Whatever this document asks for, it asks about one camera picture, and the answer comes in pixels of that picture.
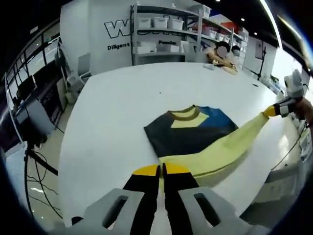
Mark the white storage bin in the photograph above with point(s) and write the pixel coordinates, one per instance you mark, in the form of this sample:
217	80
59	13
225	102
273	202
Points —
175	23
145	22
160	22

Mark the black computer monitor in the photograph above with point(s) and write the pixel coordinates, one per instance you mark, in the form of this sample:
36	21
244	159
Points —
25	86

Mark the dark round object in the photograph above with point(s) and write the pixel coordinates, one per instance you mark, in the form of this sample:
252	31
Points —
77	219

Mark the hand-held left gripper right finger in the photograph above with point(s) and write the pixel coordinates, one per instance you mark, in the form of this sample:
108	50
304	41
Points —
181	200

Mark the shelf rack with bins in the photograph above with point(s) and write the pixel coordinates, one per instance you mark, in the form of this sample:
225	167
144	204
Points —
220	31

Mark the pink wall poster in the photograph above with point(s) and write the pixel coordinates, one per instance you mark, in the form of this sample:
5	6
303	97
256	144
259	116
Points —
258	49

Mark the grey metal shelf rack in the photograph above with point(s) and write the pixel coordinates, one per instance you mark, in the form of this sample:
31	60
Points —
168	31

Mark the person's right hand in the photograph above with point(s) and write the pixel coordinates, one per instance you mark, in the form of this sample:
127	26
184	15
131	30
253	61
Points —
304	110

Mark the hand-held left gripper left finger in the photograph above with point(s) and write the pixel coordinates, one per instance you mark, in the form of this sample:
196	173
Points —
141	200

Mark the long ceiling light strip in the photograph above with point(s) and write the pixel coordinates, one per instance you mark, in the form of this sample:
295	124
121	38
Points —
274	20

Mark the white cardboard box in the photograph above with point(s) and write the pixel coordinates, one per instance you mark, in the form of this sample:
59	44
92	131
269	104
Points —
187	46
146	47

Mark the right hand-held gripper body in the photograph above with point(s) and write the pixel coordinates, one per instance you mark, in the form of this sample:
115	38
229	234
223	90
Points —
296	88

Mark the beige cloth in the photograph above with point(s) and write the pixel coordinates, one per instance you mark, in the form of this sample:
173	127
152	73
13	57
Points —
231	70

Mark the black tripod stand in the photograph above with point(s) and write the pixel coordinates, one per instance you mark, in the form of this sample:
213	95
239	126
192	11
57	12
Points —
261	63

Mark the white metal frame stand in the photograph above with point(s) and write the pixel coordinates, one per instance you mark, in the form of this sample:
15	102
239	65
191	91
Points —
66	69

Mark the green exit sign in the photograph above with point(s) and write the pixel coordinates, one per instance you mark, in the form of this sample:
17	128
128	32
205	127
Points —
50	38

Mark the black floor stand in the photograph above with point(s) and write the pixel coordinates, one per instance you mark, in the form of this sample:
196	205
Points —
31	151

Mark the yellow grey blue garment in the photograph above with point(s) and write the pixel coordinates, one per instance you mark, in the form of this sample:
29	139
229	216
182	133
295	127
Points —
185	137

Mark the white crumpled cloth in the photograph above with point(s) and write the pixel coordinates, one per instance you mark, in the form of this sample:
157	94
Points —
209	66

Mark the grey office desk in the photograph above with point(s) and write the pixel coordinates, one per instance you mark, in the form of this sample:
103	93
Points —
36	117

